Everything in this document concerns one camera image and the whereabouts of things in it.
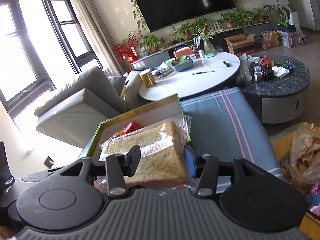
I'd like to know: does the black wall television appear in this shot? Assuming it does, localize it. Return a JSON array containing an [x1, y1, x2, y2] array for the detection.
[[132, 0, 237, 33]]

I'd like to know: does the blue plastic basket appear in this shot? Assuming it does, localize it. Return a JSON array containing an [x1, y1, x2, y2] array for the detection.
[[172, 59, 194, 72]]

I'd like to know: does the glass plate with sweets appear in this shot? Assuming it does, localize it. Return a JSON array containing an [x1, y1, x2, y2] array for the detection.
[[152, 66, 178, 77]]

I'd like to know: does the blue striped blanket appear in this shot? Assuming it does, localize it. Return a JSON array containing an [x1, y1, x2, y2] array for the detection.
[[180, 86, 284, 193]]

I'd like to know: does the grey television cabinet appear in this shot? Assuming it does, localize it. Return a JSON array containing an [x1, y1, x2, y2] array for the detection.
[[130, 21, 273, 72]]

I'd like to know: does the green cardboard box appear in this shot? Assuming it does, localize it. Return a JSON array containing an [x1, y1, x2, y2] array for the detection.
[[77, 93, 194, 160]]

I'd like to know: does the grey sofa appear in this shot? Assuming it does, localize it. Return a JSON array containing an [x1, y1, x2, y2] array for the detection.
[[34, 66, 150, 149]]

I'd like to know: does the white round table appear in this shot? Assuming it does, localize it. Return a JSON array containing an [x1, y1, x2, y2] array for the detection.
[[139, 51, 241, 102]]

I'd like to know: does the dark framed window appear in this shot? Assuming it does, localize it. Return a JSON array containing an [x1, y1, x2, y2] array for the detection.
[[0, 0, 100, 115]]

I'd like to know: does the large leaf plant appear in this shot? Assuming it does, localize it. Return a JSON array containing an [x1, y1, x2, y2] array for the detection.
[[262, 0, 295, 23]]

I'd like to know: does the row of potted plants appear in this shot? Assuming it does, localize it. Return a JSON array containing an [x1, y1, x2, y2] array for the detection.
[[217, 7, 255, 29]]

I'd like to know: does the clear storage bin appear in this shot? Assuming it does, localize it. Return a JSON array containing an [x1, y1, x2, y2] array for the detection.
[[277, 30, 303, 48]]

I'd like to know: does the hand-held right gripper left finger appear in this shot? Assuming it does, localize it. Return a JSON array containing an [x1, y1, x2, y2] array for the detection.
[[59, 144, 142, 196]]

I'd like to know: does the glass vase with spider plant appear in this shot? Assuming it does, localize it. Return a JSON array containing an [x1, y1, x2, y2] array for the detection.
[[194, 24, 218, 53]]

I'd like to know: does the beige curtain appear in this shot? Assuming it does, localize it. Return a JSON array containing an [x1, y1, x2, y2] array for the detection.
[[64, 0, 130, 74]]

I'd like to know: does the sliced bread packet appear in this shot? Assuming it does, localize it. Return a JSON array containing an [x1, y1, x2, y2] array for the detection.
[[96, 114, 193, 193]]

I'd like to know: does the white plastic bag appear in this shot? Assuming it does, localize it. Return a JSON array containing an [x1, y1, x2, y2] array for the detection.
[[236, 54, 253, 85]]

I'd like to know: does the clear plastic food bag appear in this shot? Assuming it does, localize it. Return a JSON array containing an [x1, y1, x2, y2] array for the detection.
[[279, 122, 320, 189]]

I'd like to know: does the orange plastic bag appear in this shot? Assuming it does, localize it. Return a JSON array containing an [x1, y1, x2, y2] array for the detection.
[[262, 31, 272, 49]]

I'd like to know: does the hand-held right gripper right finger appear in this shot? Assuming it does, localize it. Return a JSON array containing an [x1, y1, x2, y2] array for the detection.
[[184, 146, 273, 197]]

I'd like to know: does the red small box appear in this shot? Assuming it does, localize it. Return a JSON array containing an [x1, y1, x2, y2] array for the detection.
[[260, 55, 274, 67]]

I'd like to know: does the wall socket with plug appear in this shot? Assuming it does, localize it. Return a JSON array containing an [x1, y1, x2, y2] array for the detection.
[[44, 156, 57, 169]]

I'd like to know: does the brown carton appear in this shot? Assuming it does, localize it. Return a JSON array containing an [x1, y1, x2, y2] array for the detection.
[[262, 31, 280, 47]]

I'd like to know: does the white crumpled tissue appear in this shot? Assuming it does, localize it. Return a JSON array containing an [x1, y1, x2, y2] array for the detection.
[[271, 65, 290, 78]]

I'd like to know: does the potted green plant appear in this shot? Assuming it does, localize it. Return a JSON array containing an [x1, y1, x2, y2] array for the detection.
[[175, 21, 198, 40], [254, 6, 267, 23], [140, 34, 163, 54]]

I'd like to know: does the green ivy vine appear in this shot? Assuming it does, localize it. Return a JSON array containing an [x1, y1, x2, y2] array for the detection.
[[125, 0, 240, 34]]

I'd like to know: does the red yellow snack packet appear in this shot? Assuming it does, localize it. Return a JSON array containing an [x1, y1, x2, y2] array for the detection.
[[110, 120, 144, 139]]

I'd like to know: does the dark marble round table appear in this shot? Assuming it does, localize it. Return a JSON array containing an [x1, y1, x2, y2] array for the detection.
[[239, 54, 312, 124]]

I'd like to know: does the yellow tin can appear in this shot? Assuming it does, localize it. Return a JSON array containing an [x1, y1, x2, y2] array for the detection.
[[139, 69, 157, 88]]

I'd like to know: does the orange tissue box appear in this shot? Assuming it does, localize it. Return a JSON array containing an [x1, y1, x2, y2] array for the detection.
[[173, 49, 193, 59]]

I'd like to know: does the open cardboard box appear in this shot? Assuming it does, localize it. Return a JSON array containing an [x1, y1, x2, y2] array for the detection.
[[223, 33, 256, 54]]

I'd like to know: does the red berry decoration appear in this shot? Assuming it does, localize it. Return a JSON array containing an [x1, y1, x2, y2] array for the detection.
[[112, 31, 139, 64]]

